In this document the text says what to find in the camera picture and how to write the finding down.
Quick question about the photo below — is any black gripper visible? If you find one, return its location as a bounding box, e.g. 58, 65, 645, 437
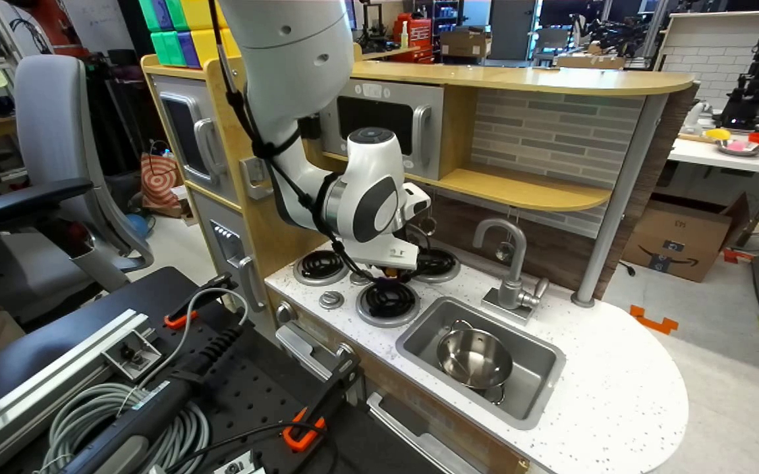
400, 206, 442, 265

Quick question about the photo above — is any silver metal pot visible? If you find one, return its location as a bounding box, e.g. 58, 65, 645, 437
436, 315, 516, 394

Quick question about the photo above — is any grey toy sink basin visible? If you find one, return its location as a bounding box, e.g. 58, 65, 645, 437
392, 295, 569, 432

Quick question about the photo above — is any black coil toy burner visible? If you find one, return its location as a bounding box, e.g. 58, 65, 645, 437
354, 279, 425, 328
290, 247, 352, 290
417, 247, 465, 285

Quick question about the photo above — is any silver toy faucet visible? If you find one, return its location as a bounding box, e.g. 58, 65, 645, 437
470, 216, 550, 320

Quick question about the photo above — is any grey toy microwave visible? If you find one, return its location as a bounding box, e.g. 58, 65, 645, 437
336, 75, 446, 182

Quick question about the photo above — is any silver stove knob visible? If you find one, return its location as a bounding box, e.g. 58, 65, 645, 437
317, 290, 349, 314

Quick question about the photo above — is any wooden toy kitchen unit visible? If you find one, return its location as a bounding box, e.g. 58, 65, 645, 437
137, 39, 702, 474

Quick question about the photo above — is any silver metal latch plate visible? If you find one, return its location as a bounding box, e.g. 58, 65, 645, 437
240, 153, 278, 202

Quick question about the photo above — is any grey plain toy door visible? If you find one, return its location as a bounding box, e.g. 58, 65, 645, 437
192, 193, 272, 332

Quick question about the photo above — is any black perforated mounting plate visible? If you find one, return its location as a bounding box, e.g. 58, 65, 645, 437
145, 298, 454, 474

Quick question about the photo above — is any orange black bar clamp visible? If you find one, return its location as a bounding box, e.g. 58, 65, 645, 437
162, 306, 203, 333
278, 356, 370, 457

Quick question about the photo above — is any black ribbed conduit tube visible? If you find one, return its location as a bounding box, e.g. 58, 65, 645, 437
62, 319, 246, 474

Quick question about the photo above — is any grey windowed toy door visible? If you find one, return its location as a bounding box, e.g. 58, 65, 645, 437
151, 75, 240, 202

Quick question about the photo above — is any large brown cardboard box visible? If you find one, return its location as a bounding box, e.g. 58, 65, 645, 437
622, 193, 755, 285

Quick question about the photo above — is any red patterned cushion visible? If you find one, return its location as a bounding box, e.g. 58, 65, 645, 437
137, 153, 191, 220

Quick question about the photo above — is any white desk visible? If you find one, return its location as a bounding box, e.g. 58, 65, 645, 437
668, 129, 759, 182

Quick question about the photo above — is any small bowl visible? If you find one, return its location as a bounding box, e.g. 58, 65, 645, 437
720, 136, 759, 158

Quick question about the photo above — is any white perforated panel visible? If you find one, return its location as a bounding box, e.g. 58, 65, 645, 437
655, 8, 759, 112

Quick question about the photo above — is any black articulated stand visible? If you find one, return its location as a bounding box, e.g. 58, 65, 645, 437
717, 10, 759, 132

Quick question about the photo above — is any black bench top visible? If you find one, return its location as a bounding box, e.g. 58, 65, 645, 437
0, 264, 203, 424

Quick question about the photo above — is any grey office chair black armrest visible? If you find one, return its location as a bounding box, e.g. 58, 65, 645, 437
0, 53, 155, 306

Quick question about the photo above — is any silver oven handle bar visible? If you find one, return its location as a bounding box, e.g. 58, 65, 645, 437
272, 320, 357, 381

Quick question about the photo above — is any grey kitchen support post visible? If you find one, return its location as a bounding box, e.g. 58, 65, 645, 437
572, 91, 670, 311

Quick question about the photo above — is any orange plastic floor bracket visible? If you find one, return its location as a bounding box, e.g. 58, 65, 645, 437
627, 302, 680, 336

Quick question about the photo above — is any silver corner bracket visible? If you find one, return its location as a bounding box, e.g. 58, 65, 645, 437
101, 328, 164, 381

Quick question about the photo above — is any grey coiled cable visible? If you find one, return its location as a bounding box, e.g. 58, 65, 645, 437
41, 378, 214, 474

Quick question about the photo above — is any aluminium extrusion rail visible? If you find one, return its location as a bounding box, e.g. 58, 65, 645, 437
0, 306, 153, 474

